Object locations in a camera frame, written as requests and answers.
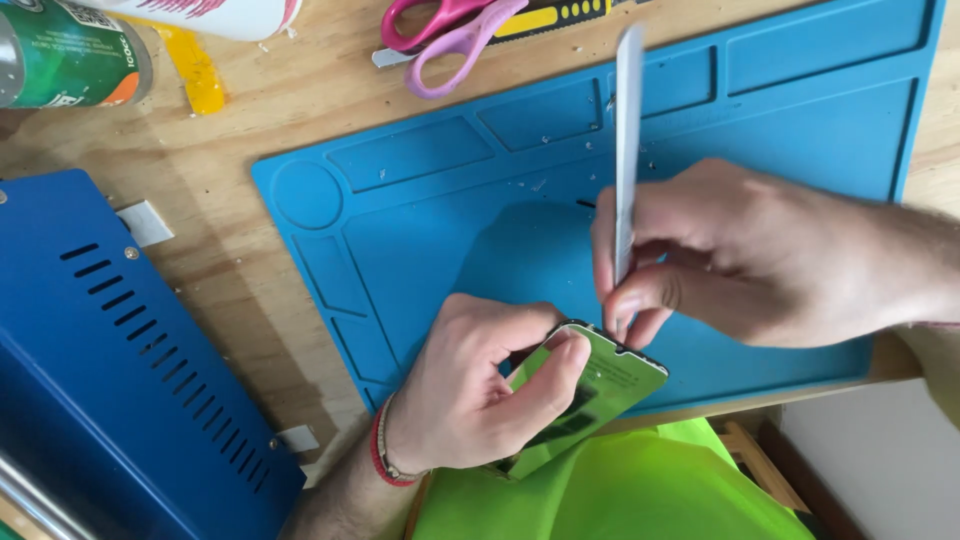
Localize white tape piece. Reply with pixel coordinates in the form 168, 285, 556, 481
116, 200, 175, 249
276, 425, 321, 455

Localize yellow black utility knife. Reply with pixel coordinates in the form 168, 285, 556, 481
372, 0, 654, 69

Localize white bottle with pink print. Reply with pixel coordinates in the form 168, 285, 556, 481
75, 0, 305, 43

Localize red cord bracelet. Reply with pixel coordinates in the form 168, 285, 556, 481
368, 401, 417, 489

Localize yellow plastic strip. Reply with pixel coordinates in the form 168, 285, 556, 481
112, 15, 227, 116

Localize pink scissors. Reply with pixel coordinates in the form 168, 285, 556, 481
380, 0, 530, 101

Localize wooden furniture frame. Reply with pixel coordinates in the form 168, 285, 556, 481
716, 420, 813, 516

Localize blue metal machine housing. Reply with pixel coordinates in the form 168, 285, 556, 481
0, 168, 309, 540

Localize green spray can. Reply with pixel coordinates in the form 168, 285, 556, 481
0, 0, 155, 110

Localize bright green garment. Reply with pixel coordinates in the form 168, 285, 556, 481
411, 418, 816, 540

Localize phone screen panel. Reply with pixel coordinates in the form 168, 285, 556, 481
495, 318, 670, 481

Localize person's right hand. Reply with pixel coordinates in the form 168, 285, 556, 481
591, 157, 895, 351

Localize metal pry tool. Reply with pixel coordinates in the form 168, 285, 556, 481
611, 22, 648, 335

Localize beige cord bracelet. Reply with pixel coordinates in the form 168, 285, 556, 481
377, 393, 430, 483

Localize person's left hand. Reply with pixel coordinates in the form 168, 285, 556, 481
384, 292, 594, 475

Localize blue silicone repair mat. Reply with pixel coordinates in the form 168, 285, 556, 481
251, 0, 948, 418

